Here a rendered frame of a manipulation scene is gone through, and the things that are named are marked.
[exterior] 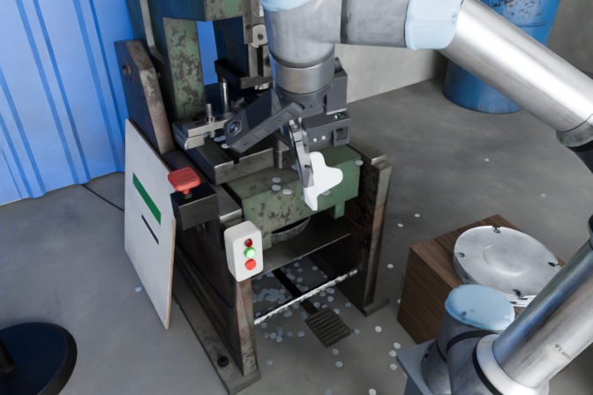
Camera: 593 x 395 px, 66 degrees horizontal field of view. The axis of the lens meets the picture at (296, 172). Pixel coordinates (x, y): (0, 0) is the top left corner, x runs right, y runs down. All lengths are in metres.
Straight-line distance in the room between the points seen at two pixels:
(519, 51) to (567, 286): 0.31
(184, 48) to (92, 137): 1.18
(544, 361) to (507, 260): 0.74
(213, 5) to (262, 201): 0.49
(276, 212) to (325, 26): 0.84
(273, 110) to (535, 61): 0.32
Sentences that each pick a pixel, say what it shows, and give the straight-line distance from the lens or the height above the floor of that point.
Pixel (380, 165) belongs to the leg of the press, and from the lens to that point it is 1.35.
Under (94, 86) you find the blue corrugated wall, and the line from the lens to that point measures 2.38.
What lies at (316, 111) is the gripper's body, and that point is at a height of 1.07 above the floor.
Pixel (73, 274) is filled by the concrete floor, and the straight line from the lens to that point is 2.05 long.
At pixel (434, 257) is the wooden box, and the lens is 1.48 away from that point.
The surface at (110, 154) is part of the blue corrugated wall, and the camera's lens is 2.53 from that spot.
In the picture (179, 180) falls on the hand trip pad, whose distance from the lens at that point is 1.05.
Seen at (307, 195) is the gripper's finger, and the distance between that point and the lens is 0.64.
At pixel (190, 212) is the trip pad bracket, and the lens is 1.08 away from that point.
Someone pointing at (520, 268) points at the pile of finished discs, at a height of 0.39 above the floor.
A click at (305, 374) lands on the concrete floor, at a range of 1.58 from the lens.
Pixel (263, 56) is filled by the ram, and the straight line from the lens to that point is 1.17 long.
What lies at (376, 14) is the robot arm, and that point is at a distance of 0.46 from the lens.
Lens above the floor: 1.33
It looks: 33 degrees down
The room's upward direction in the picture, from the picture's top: straight up
